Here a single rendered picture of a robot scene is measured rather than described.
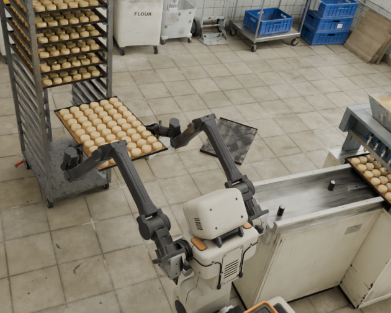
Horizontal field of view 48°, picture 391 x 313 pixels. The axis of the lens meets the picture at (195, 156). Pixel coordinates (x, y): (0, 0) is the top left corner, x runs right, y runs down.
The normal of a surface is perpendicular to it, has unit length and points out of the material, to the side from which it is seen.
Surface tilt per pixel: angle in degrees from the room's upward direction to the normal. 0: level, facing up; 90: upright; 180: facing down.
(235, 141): 0
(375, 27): 71
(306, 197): 0
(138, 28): 92
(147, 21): 92
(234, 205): 47
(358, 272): 90
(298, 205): 0
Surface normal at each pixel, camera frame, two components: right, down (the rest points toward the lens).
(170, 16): 0.44, 0.68
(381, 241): -0.92, 0.15
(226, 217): 0.50, -0.10
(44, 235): 0.13, -0.76
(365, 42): -0.79, -0.17
